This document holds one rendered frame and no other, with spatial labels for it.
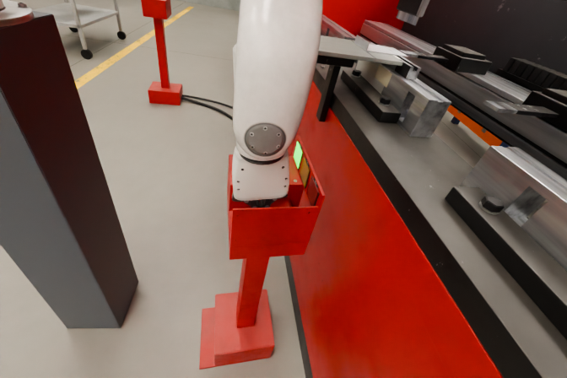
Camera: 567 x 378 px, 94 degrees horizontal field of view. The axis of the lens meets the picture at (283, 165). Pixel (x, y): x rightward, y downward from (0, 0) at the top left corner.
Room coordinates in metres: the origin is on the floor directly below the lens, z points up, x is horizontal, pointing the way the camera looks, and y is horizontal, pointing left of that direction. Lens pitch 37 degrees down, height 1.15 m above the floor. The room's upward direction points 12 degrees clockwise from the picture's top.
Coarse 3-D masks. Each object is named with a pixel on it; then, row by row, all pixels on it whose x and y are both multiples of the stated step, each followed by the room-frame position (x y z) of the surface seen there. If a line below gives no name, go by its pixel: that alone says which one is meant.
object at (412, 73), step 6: (402, 60) 0.76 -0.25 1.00; (396, 66) 0.76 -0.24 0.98; (402, 66) 0.74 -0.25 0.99; (408, 66) 0.71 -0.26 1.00; (414, 66) 0.73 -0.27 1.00; (402, 72) 0.73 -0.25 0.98; (408, 72) 0.71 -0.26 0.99; (414, 72) 0.71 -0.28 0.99; (408, 78) 0.71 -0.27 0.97; (414, 78) 0.71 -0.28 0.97
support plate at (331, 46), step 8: (320, 40) 0.78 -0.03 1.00; (328, 40) 0.81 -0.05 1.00; (336, 40) 0.83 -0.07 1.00; (344, 40) 0.85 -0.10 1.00; (320, 48) 0.70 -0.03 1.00; (328, 48) 0.71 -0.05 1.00; (336, 48) 0.73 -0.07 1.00; (344, 48) 0.75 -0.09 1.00; (352, 48) 0.77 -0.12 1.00; (360, 48) 0.79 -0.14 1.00; (328, 56) 0.68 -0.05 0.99; (336, 56) 0.69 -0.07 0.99; (344, 56) 0.69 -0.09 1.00; (352, 56) 0.70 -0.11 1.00; (360, 56) 0.71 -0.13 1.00; (368, 56) 0.72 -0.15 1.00; (376, 56) 0.74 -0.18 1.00; (384, 56) 0.76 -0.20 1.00; (392, 56) 0.78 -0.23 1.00; (392, 64) 0.73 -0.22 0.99; (400, 64) 0.74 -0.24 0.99
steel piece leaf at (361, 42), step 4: (356, 36) 0.85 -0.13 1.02; (356, 40) 0.85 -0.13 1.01; (360, 40) 0.82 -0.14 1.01; (364, 40) 0.80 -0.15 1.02; (360, 44) 0.82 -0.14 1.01; (364, 44) 0.79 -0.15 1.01; (368, 44) 0.78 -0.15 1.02; (364, 48) 0.79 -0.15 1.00; (368, 48) 0.80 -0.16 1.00; (372, 48) 0.82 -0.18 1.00; (376, 48) 0.83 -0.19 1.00; (380, 48) 0.84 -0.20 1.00; (384, 48) 0.85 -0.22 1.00; (380, 52) 0.79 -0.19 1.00; (384, 52) 0.79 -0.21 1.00; (388, 52) 0.81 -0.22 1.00; (392, 52) 0.82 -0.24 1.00
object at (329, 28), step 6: (324, 18) 1.50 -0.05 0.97; (324, 24) 1.37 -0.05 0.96; (330, 24) 1.31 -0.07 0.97; (336, 24) 1.34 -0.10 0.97; (324, 30) 1.35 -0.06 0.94; (330, 30) 1.27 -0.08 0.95; (336, 30) 1.21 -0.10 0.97; (342, 30) 1.24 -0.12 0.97; (330, 36) 1.26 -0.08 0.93; (336, 36) 1.19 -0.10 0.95; (342, 36) 1.13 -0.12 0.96; (348, 36) 1.12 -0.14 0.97; (354, 36) 1.15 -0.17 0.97
